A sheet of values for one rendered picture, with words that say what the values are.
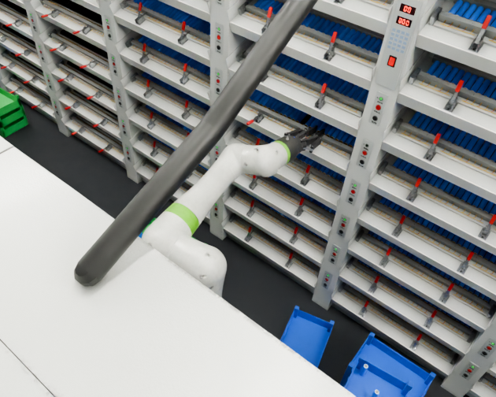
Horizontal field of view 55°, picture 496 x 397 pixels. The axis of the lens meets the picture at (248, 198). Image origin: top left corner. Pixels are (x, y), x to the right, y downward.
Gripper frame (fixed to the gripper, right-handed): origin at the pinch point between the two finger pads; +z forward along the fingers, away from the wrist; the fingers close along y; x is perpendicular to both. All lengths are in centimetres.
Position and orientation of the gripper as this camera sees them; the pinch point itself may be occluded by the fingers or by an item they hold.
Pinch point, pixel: (316, 132)
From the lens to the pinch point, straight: 189.6
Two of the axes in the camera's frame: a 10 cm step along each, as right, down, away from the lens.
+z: 6.0, -3.8, 7.1
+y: 7.8, 4.7, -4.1
